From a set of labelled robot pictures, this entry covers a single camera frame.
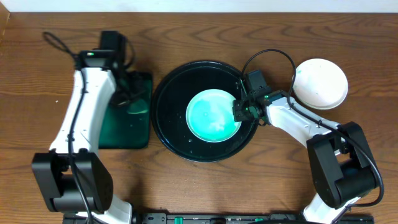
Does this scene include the green sponge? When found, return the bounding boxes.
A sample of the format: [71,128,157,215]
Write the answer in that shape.
[127,99,149,114]

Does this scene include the green plate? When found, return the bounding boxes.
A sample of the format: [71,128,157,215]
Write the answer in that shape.
[185,89,241,143]

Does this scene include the white plate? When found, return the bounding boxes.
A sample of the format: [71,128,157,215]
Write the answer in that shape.
[293,58,349,110]

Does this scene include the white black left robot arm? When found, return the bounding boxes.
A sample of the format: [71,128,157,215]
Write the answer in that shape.
[32,49,151,223]

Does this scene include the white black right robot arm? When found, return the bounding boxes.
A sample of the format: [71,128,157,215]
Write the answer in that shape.
[233,90,384,223]

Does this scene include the round black tray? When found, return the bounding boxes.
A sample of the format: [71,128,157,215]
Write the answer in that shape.
[151,61,257,162]

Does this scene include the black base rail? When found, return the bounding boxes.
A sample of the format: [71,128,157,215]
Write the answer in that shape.
[62,212,375,224]

